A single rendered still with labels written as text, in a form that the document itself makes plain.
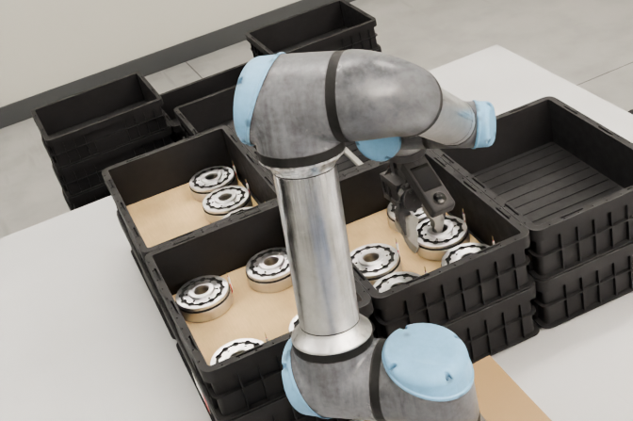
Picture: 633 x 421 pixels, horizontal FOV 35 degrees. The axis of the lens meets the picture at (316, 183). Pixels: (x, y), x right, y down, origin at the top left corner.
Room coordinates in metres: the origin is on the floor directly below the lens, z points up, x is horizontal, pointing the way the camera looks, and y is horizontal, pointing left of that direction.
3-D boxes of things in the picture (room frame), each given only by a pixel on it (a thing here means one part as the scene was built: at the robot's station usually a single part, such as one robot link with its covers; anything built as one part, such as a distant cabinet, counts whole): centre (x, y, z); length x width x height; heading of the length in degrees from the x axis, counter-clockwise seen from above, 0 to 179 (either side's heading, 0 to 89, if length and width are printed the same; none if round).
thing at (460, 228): (1.56, -0.20, 0.86); 0.10 x 0.10 x 0.01
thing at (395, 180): (1.58, -0.17, 0.99); 0.09 x 0.08 x 0.12; 20
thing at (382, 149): (1.47, -0.14, 1.15); 0.11 x 0.11 x 0.08; 66
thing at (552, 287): (1.62, -0.43, 0.76); 0.40 x 0.30 x 0.12; 16
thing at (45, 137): (3.15, 0.66, 0.37); 0.40 x 0.30 x 0.45; 108
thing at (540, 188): (1.62, -0.43, 0.87); 0.40 x 0.30 x 0.11; 16
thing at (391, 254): (1.52, -0.07, 0.86); 0.10 x 0.10 x 0.01
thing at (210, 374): (1.46, 0.15, 0.92); 0.40 x 0.30 x 0.02; 16
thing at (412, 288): (1.54, -0.14, 0.92); 0.40 x 0.30 x 0.02; 16
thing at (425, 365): (1.07, -0.09, 0.96); 0.13 x 0.12 x 0.14; 66
